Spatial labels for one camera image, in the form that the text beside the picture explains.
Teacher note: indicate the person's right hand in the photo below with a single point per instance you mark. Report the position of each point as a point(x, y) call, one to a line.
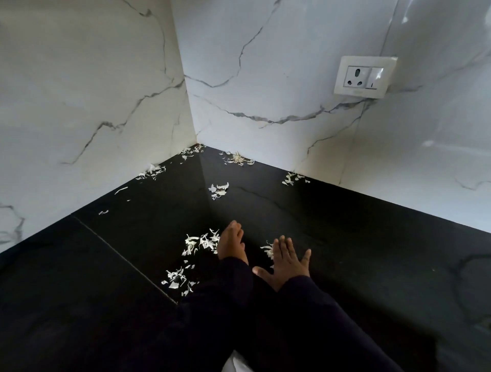
point(285, 264)

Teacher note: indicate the person's left hand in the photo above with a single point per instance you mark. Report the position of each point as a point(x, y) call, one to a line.
point(232, 243)

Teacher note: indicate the white vegetable peels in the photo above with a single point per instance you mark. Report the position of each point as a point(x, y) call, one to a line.
point(199, 241)

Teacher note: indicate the person's right forearm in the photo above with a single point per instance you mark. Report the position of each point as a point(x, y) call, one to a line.
point(337, 333)

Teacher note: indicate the person's left forearm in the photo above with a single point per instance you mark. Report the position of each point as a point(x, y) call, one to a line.
point(199, 325)

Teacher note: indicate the white base cabinet door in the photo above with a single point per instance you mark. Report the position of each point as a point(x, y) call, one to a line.
point(238, 364)

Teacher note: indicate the white wall socket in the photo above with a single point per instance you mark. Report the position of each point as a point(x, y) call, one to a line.
point(364, 76)

